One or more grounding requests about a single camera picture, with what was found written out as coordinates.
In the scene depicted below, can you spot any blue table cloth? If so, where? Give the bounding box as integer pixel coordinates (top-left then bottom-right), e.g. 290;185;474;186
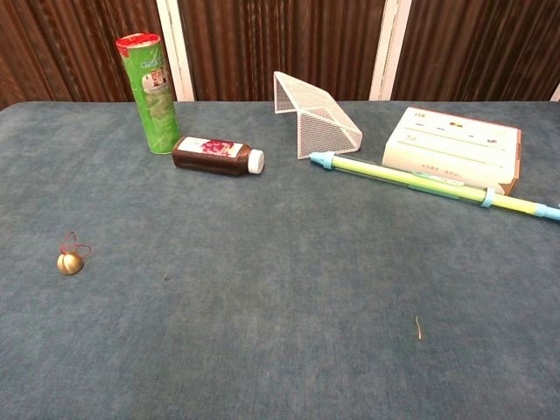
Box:
0;101;560;420

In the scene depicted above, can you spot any green blue water pump toy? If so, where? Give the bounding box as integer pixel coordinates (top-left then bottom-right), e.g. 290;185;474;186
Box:
309;150;560;222

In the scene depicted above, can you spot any white wire mesh stand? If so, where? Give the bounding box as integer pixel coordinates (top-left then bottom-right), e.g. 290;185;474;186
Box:
272;70;364;160

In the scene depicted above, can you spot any white partition post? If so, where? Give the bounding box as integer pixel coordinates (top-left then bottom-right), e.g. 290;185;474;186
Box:
368;0;413;102
155;0;196;102

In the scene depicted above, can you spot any brown slatted partition panel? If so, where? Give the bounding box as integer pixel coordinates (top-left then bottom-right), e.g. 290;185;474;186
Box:
0;0;178;111
391;0;560;102
177;0;387;102

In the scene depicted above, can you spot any green chips can red lid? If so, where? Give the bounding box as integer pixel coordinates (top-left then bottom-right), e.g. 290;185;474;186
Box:
115;31;181;156

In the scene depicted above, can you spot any white cardboard box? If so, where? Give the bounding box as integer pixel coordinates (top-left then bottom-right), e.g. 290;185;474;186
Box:
381;106;523;197

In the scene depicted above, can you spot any brown bottle white cap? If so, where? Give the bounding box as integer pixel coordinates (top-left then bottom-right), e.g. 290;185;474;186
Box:
171;135;266;178

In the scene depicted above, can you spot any small golden bell red string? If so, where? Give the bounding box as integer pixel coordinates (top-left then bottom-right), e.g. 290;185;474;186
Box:
56;231;93;277

